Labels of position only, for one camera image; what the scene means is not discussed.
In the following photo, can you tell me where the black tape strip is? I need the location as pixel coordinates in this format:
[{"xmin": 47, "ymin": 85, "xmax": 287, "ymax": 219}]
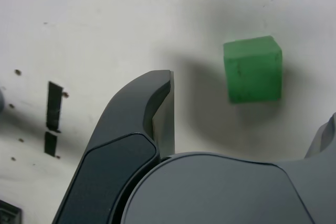
[{"xmin": 44, "ymin": 81, "xmax": 65, "ymax": 156}]

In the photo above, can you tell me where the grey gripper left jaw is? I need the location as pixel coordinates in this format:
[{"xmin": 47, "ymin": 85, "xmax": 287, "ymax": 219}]
[{"xmin": 52, "ymin": 69, "xmax": 176, "ymax": 224}]

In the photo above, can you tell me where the green cube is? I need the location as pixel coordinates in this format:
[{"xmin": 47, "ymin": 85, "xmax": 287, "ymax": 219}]
[{"xmin": 223, "ymin": 35, "xmax": 284, "ymax": 104}]

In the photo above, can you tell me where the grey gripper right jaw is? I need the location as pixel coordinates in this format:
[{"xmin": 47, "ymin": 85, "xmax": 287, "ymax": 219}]
[{"xmin": 120, "ymin": 112, "xmax": 336, "ymax": 224}]

